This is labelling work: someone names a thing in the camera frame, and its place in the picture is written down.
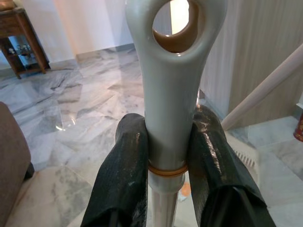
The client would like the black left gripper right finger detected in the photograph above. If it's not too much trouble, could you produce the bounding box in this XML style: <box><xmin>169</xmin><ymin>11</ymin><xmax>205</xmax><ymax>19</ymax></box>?
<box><xmin>188</xmin><ymin>105</ymin><xmax>277</xmax><ymax>227</ymax></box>

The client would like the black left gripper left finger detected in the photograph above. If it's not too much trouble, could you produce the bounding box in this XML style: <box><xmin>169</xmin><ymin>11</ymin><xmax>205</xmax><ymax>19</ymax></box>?
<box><xmin>80</xmin><ymin>113</ymin><xmax>150</xmax><ymax>227</ymax></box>

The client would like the grey handled broom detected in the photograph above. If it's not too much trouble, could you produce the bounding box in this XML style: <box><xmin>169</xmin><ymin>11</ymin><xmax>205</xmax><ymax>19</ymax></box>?
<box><xmin>125</xmin><ymin>0</ymin><xmax>228</xmax><ymax>227</ymax></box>

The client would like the beige long handled dustpan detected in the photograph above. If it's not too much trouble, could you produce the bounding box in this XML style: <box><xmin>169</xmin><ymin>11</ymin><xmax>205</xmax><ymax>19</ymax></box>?
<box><xmin>178</xmin><ymin>44</ymin><xmax>303</xmax><ymax>204</ymax></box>

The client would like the red patterned container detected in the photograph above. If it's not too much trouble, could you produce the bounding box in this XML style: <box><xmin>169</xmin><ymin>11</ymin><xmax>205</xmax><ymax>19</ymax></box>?
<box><xmin>293</xmin><ymin>115</ymin><xmax>303</xmax><ymax>142</ymax></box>

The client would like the brown sofa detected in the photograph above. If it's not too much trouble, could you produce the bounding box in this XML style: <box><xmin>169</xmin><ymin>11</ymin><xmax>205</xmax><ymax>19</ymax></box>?
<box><xmin>0</xmin><ymin>101</ymin><xmax>36</xmax><ymax>223</ymax></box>

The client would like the dark wooden display cabinet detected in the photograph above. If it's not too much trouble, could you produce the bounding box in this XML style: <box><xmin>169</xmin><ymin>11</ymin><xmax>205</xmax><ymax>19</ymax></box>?
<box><xmin>0</xmin><ymin>0</ymin><xmax>51</xmax><ymax>79</ymax></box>

